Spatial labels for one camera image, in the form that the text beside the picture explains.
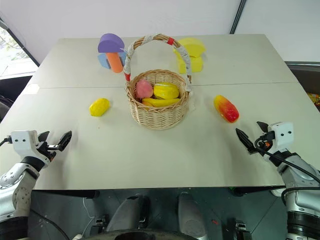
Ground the dark rounded robot leg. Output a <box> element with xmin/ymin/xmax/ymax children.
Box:
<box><xmin>105</xmin><ymin>195</ymin><xmax>151</xmax><ymax>233</ymax></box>
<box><xmin>177</xmin><ymin>192</ymin><xmax>208</xmax><ymax>239</ymax></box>

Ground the dark bin with colourful items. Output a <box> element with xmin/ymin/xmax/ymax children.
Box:
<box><xmin>285</xmin><ymin>60</ymin><xmax>320</xmax><ymax>114</ymax></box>

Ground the dark window frame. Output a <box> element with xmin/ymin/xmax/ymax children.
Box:
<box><xmin>0</xmin><ymin>16</ymin><xmax>40</xmax><ymax>68</ymax></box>

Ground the pink toy peach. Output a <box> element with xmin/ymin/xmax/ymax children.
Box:
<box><xmin>135</xmin><ymin>79</ymin><xmax>154</xmax><ymax>99</ymax></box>

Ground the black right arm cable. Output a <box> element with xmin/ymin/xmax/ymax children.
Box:
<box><xmin>254</xmin><ymin>139</ymin><xmax>320</xmax><ymax>209</ymax></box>

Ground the yellow toy banana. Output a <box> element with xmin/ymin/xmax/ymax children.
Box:
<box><xmin>141</xmin><ymin>97</ymin><xmax>181</xmax><ymax>108</ymax></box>

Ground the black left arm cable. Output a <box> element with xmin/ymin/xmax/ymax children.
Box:
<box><xmin>0</xmin><ymin>136</ymin><xmax>13</xmax><ymax>148</ymax></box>

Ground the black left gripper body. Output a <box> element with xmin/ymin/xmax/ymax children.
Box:
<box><xmin>36</xmin><ymin>140</ymin><xmax>62</xmax><ymax>162</ymax></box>

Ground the thin white cable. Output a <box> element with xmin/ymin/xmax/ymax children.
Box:
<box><xmin>74</xmin><ymin>196</ymin><xmax>94</xmax><ymax>240</ymax></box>

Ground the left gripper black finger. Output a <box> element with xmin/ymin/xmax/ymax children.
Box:
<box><xmin>37</xmin><ymin>130</ymin><xmax>51</xmax><ymax>144</ymax></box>
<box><xmin>57</xmin><ymin>130</ymin><xmax>73</xmax><ymax>152</ymax></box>

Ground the wicker basket with handle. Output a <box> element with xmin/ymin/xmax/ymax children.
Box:
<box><xmin>123</xmin><ymin>32</ymin><xmax>195</xmax><ymax>131</ymax></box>

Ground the light blue foam block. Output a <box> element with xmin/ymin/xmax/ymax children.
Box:
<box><xmin>97</xmin><ymin>50</ymin><xmax>128</xmax><ymax>69</ymax></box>

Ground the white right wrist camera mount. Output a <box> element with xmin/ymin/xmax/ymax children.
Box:
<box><xmin>266</xmin><ymin>121</ymin><xmax>294</xmax><ymax>154</ymax></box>

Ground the purple half-round foam block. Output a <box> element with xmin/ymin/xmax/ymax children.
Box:
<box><xmin>97</xmin><ymin>32</ymin><xmax>125</xmax><ymax>54</ymax></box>

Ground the black slanted pole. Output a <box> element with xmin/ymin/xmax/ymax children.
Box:
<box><xmin>229</xmin><ymin>0</ymin><xmax>249</xmax><ymax>35</ymax></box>

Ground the yellow toy lemon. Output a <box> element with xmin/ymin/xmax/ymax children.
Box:
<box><xmin>88</xmin><ymin>97</ymin><xmax>112</xmax><ymax>118</ymax></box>

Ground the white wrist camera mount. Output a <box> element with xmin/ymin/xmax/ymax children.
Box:
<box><xmin>10</xmin><ymin>130</ymin><xmax>51</xmax><ymax>164</ymax></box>
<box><xmin>266</xmin><ymin>121</ymin><xmax>294</xmax><ymax>154</ymax></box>

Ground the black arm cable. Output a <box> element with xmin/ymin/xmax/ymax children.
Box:
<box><xmin>254</xmin><ymin>139</ymin><xmax>320</xmax><ymax>209</ymax></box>
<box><xmin>0</xmin><ymin>136</ymin><xmax>13</xmax><ymax>148</ymax></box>

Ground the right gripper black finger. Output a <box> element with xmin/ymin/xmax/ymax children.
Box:
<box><xmin>235</xmin><ymin>127</ymin><xmax>257</xmax><ymax>156</ymax></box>
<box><xmin>256</xmin><ymin>121</ymin><xmax>270</xmax><ymax>133</ymax></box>

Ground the yellow toy star fruit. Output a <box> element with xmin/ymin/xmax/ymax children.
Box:
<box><xmin>152</xmin><ymin>82</ymin><xmax>180</xmax><ymax>100</ymax></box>

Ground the orange foam cylinder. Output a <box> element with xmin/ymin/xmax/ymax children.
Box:
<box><xmin>107</xmin><ymin>51</ymin><xmax>125</xmax><ymax>74</ymax></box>

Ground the red and yellow toy mango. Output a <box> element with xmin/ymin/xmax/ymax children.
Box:
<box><xmin>213</xmin><ymin>94</ymin><xmax>240</xmax><ymax>124</ymax></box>

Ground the yellow rectangular foam block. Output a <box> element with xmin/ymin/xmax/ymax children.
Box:
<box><xmin>175</xmin><ymin>55</ymin><xmax>204</xmax><ymax>75</ymax></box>

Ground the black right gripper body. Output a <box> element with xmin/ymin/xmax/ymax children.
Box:
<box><xmin>254</xmin><ymin>131</ymin><xmax>276</xmax><ymax>151</ymax></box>

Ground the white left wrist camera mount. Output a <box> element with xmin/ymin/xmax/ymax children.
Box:
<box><xmin>10</xmin><ymin>130</ymin><xmax>51</xmax><ymax>164</ymax></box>

